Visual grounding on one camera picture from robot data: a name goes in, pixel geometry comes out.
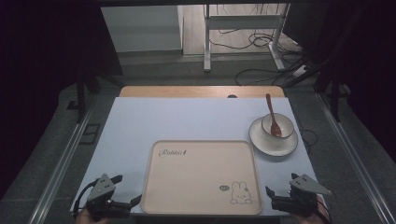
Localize white power strip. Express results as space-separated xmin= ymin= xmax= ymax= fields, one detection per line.
xmin=292 ymin=63 xmax=310 ymax=78

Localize white panel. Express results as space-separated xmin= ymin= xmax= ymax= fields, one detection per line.
xmin=100 ymin=5 xmax=185 ymax=53

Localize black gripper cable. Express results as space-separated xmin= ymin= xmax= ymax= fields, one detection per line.
xmin=313 ymin=195 xmax=332 ymax=224
xmin=72 ymin=178 xmax=100 ymax=217

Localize person's right hand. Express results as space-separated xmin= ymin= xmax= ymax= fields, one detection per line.
xmin=293 ymin=199 xmax=332 ymax=224

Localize aluminium floor rail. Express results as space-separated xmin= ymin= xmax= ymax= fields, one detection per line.
xmin=27 ymin=92 xmax=98 ymax=224
xmin=315 ymin=92 xmax=396 ymax=224

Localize white metal desk frame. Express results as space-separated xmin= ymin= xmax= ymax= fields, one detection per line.
xmin=203 ymin=3 xmax=291 ymax=74

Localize beige tray with rabbit print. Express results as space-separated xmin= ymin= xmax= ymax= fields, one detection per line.
xmin=140 ymin=139 xmax=263 ymax=217

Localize black floor socket plate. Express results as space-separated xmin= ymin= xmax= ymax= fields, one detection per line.
xmin=78 ymin=123 xmax=102 ymax=146

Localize white saucer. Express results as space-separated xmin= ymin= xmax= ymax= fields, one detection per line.
xmin=247 ymin=116 xmax=299 ymax=158

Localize black cable beside table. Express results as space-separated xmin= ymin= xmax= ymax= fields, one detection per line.
xmin=293 ymin=111 xmax=319 ymax=155

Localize person's left hand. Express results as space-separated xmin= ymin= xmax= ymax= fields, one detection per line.
xmin=74 ymin=207 xmax=108 ymax=224

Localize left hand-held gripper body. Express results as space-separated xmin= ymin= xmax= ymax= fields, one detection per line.
xmin=85 ymin=173 xmax=132 ymax=222

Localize dark curtain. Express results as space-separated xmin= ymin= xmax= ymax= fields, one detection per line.
xmin=281 ymin=0 xmax=396 ymax=157
xmin=0 ymin=0 xmax=124 ymax=200

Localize white bowl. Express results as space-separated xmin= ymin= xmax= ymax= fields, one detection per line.
xmin=261 ymin=112 xmax=295 ymax=140

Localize red spoon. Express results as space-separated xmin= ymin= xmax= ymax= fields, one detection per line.
xmin=265 ymin=92 xmax=283 ymax=138

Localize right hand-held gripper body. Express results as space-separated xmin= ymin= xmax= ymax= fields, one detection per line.
xmin=271 ymin=173 xmax=332 ymax=218

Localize white table cover sheet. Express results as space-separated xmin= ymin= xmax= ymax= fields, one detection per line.
xmin=70 ymin=96 xmax=325 ymax=217

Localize black floor cables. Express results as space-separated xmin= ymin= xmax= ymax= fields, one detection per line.
xmin=207 ymin=3 xmax=312 ymax=88

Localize black metal stand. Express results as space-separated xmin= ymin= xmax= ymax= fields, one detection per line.
xmin=65 ymin=55 xmax=124 ymax=124
xmin=281 ymin=6 xmax=368 ymax=123

